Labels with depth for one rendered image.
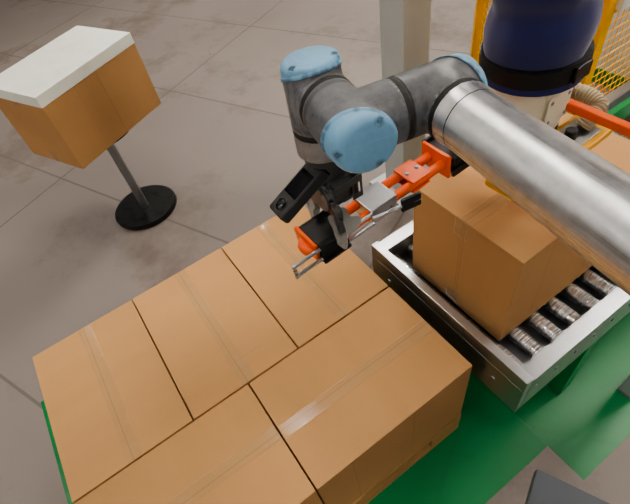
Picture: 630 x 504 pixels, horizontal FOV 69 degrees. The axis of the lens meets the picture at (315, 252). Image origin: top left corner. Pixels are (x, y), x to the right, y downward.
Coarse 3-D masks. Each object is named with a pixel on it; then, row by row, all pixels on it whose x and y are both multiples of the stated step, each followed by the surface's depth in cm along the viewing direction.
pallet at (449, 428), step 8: (448, 424) 172; (456, 424) 180; (440, 432) 172; (448, 432) 180; (432, 440) 172; (440, 440) 180; (424, 448) 179; (432, 448) 180; (416, 456) 178; (400, 464) 165; (408, 464) 176; (392, 472) 165; (400, 472) 175; (384, 480) 174; (392, 480) 174; (376, 488) 173; (384, 488) 173; (368, 496) 171
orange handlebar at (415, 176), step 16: (576, 112) 104; (592, 112) 101; (608, 128) 100; (624, 128) 97; (416, 160) 101; (400, 176) 100; (416, 176) 98; (432, 176) 99; (400, 192) 96; (352, 208) 96
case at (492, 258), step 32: (608, 160) 135; (448, 192) 136; (480, 192) 134; (416, 224) 151; (448, 224) 135; (480, 224) 127; (512, 224) 125; (416, 256) 163; (448, 256) 145; (480, 256) 130; (512, 256) 119; (544, 256) 123; (576, 256) 141; (448, 288) 156; (480, 288) 139; (512, 288) 126; (544, 288) 141; (480, 320) 149; (512, 320) 141
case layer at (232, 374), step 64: (256, 256) 186; (128, 320) 174; (192, 320) 170; (256, 320) 166; (320, 320) 162; (384, 320) 158; (64, 384) 160; (128, 384) 157; (192, 384) 153; (256, 384) 150; (320, 384) 147; (384, 384) 144; (448, 384) 141; (64, 448) 145; (128, 448) 142; (192, 448) 139; (256, 448) 137; (320, 448) 134; (384, 448) 141
